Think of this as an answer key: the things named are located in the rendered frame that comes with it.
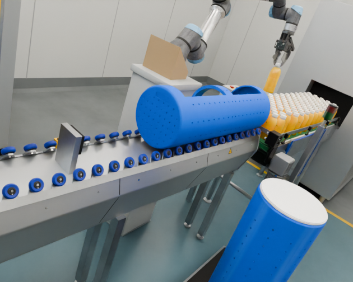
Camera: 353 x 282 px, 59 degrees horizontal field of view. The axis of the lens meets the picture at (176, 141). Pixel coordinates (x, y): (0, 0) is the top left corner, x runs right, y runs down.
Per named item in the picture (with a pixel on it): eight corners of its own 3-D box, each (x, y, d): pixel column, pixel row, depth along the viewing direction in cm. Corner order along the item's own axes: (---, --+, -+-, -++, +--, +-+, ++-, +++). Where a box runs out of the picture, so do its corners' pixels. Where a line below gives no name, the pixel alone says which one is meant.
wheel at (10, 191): (-1, 185, 89) (1, 185, 88) (15, 182, 92) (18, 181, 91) (2, 201, 89) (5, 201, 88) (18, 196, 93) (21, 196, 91)
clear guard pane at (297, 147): (263, 196, 239) (292, 141, 218) (299, 174, 297) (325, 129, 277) (263, 196, 238) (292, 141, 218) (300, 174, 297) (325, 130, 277)
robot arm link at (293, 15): (291, 6, 196) (305, 9, 193) (285, 24, 200) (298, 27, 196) (289, 3, 190) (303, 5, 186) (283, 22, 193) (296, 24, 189)
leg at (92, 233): (72, 282, 178) (93, 196, 152) (80, 277, 182) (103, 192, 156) (77, 290, 175) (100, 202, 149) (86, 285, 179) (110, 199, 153)
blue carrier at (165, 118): (129, 131, 152) (143, 75, 140) (224, 117, 217) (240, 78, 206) (170, 161, 137) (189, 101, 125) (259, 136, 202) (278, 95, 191)
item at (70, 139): (54, 159, 116) (60, 123, 110) (64, 158, 119) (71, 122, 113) (68, 174, 111) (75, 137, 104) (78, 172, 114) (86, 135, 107)
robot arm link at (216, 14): (179, 48, 195) (216, -14, 210) (184, 64, 208) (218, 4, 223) (195, 52, 190) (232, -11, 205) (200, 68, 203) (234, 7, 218)
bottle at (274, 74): (272, 94, 205) (283, 66, 199) (262, 91, 207) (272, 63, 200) (273, 93, 212) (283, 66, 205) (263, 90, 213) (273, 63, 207)
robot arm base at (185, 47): (159, 43, 184) (169, 32, 186) (170, 62, 196) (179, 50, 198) (177, 48, 175) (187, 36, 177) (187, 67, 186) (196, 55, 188)
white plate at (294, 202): (327, 235, 108) (325, 238, 109) (328, 201, 132) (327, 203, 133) (254, 196, 116) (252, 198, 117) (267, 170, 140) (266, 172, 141)
